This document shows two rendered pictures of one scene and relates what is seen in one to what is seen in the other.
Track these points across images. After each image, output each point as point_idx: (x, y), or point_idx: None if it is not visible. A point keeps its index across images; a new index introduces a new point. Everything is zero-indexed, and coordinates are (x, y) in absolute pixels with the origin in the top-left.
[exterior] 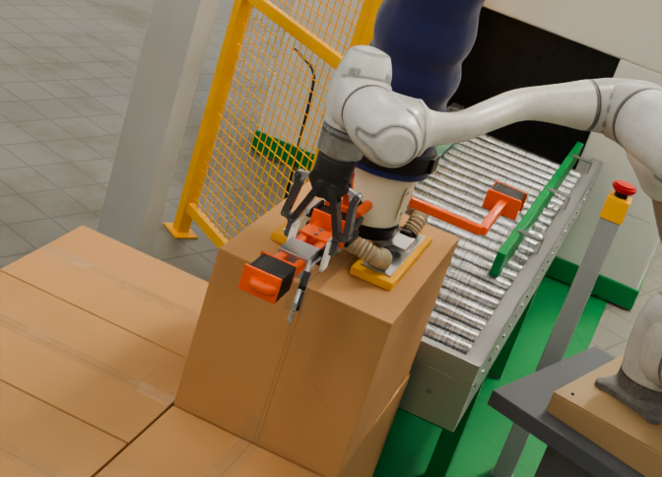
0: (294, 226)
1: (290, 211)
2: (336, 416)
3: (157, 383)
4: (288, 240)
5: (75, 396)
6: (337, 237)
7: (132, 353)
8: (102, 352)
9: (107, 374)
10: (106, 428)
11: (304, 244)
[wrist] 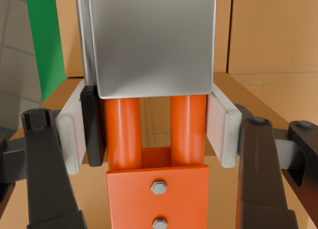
0: (229, 110)
1: (286, 159)
2: (69, 97)
3: (250, 90)
4: (210, 43)
5: (301, 14)
6: (28, 136)
7: (286, 114)
8: (307, 95)
9: (290, 68)
10: None
11: (151, 73)
